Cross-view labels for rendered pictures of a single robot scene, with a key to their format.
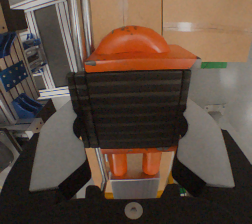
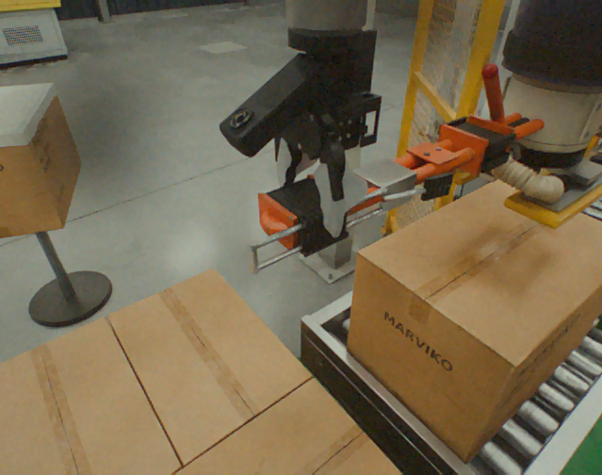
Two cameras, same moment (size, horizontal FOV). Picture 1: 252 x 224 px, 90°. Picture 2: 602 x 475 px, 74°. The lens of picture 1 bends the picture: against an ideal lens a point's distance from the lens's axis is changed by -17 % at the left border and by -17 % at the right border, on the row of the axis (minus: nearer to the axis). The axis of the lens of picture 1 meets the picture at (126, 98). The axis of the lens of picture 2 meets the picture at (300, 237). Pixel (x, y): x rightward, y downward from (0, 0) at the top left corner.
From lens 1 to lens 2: 0.41 m
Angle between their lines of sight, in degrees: 42
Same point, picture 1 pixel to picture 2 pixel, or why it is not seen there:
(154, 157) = not seen: hidden behind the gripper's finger
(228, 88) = (271, 274)
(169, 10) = (218, 425)
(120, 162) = not seen: hidden behind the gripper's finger
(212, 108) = (322, 270)
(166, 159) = (425, 224)
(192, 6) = (186, 396)
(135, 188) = (377, 172)
